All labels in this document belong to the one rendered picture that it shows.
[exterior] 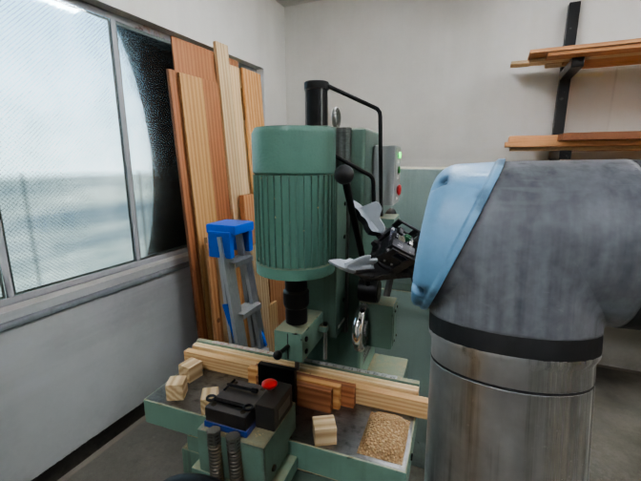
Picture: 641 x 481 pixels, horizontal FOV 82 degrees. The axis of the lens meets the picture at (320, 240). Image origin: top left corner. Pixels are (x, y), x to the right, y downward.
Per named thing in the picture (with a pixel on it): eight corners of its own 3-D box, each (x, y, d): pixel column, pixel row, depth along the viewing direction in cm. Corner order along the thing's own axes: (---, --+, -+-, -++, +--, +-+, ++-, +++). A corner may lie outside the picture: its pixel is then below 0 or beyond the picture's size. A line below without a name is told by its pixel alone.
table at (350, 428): (109, 450, 78) (105, 426, 77) (201, 374, 106) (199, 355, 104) (399, 554, 57) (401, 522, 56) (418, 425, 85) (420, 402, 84)
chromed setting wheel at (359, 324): (349, 360, 91) (350, 313, 88) (361, 338, 102) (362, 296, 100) (361, 362, 90) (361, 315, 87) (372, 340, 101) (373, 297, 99)
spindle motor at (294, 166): (240, 278, 78) (234, 126, 72) (278, 258, 94) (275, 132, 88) (319, 288, 72) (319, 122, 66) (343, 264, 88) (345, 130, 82)
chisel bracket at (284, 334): (274, 364, 84) (273, 329, 83) (299, 337, 97) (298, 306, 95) (303, 369, 82) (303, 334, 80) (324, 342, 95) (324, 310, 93)
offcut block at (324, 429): (333, 429, 75) (333, 414, 75) (337, 445, 72) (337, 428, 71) (312, 431, 75) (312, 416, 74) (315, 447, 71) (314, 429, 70)
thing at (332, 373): (193, 362, 101) (191, 345, 100) (197, 358, 103) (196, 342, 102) (417, 411, 81) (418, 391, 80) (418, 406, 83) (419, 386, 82)
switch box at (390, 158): (371, 204, 102) (373, 145, 98) (378, 201, 111) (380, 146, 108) (393, 205, 100) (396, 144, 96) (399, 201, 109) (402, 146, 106)
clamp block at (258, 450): (197, 470, 69) (194, 428, 68) (237, 423, 82) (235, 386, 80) (267, 493, 64) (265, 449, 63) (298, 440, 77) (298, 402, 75)
